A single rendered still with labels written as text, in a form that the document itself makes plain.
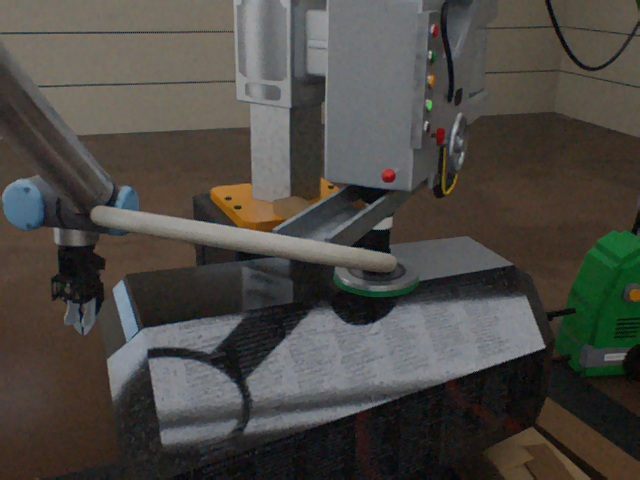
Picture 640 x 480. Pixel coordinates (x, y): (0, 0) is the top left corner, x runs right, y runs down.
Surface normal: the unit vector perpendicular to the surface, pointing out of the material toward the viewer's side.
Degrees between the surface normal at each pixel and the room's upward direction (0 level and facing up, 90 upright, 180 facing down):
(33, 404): 0
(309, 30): 90
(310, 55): 90
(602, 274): 72
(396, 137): 90
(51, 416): 0
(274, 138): 90
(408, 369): 45
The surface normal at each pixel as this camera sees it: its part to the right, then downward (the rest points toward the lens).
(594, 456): 0.01, -0.93
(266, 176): -0.59, 0.29
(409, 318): 0.29, -0.43
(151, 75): 0.29, 0.35
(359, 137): -0.40, 0.32
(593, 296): -0.94, -0.24
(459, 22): -0.25, -0.51
